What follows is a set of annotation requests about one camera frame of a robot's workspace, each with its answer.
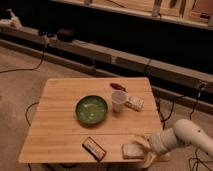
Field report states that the black floor cable left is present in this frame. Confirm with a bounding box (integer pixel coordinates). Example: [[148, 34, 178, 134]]
[[0, 49, 46, 74]]

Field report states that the white sponge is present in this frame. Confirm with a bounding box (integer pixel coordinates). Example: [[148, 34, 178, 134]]
[[122, 144, 144, 159]]

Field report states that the black and red box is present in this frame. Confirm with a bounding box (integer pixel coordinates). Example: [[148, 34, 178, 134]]
[[82, 137, 107, 162]]

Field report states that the white object on ledge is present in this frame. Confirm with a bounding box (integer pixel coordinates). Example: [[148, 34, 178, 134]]
[[0, 9, 22, 29]]

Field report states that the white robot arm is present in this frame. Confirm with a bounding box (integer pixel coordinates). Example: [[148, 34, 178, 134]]
[[135, 119, 213, 168]]

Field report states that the black cable right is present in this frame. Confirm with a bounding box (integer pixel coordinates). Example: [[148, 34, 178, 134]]
[[154, 83, 213, 171]]

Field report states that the white patterned box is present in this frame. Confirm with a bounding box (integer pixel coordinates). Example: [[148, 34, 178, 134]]
[[125, 96, 143, 111]]

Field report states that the black device on ledge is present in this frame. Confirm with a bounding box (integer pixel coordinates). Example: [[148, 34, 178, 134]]
[[57, 28, 76, 42]]

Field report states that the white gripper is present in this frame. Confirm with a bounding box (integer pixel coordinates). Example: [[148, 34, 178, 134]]
[[135, 129, 173, 169]]

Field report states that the green bowl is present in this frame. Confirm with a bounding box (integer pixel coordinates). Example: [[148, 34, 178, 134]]
[[75, 95, 108, 125]]

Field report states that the wooden table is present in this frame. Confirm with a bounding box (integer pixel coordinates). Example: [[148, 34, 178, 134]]
[[19, 77, 162, 163]]

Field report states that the red brown object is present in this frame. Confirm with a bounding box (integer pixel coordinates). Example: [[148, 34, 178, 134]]
[[110, 83, 127, 92]]

